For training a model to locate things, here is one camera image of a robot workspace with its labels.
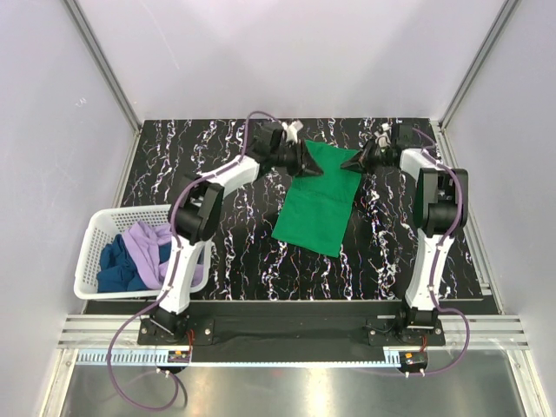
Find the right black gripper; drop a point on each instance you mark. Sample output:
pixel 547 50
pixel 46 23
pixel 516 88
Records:
pixel 360 165

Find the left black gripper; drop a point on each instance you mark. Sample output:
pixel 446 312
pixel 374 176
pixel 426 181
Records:
pixel 301 161

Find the green t shirt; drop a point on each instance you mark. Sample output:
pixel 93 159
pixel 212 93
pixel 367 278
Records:
pixel 317 209

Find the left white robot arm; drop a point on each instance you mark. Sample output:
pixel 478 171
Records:
pixel 195 215

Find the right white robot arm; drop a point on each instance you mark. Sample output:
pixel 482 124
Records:
pixel 440 210

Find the lilac t shirt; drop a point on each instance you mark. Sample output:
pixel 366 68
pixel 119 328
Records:
pixel 149 248

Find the right orange connector box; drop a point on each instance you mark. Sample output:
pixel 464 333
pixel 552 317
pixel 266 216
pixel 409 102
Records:
pixel 414 359

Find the orange connector box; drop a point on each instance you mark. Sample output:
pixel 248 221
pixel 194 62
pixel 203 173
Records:
pixel 414 359
pixel 179 356

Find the white plastic laundry basket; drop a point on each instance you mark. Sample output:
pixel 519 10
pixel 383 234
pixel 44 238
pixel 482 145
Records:
pixel 103 227

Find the dark blue t shirt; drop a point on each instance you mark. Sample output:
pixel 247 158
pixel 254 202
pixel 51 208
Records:
pixel 115 268

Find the left orange connector box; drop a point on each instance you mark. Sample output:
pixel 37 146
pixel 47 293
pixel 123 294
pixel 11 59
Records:
pixel 179 356

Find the right aluminium frame post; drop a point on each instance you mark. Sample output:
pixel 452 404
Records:
pixel 490 40

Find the aluminium frame post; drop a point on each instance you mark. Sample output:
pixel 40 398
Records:
pixel 95 50
pixel 490 40

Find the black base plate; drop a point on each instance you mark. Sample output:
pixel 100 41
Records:
pixel 289 332

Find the left aluminium frame post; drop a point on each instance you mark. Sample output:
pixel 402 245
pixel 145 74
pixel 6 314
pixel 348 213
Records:
pixel 95 50

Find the aluminium front rail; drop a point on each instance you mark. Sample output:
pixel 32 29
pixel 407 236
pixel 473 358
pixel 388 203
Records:
pixel 491 331

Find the white slotted cable duct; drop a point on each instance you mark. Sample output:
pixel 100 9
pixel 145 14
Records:
pixel 159 357

